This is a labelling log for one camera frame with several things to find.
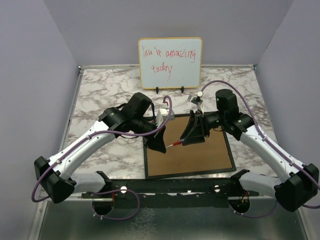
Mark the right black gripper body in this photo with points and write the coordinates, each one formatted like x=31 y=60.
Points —
x=212 y=120

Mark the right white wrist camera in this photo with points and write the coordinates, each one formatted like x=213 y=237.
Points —
x=198 y=101

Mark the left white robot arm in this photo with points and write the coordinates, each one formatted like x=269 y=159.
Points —
x=56 y=174

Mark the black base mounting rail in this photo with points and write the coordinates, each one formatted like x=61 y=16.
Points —
x=170 y=193

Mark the black picture frame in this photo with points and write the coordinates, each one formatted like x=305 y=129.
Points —
x=213 y=156

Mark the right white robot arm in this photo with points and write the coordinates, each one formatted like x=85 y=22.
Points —
x=295 y=182

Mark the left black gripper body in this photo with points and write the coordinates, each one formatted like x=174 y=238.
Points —
x=142 y=125

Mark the aluminium table edge rail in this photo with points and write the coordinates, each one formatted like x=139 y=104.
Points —
x=67 y=126

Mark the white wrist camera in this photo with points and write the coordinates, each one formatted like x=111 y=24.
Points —
x=198 y=101
x=161 y=116

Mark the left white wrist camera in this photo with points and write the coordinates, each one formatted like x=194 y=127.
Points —
x=161 y=116

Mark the black whiteboard stand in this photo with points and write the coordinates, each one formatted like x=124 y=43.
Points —
x=180 y=89

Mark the yellow-framed whiteboard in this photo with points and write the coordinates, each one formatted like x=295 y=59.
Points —
x=170 y=62

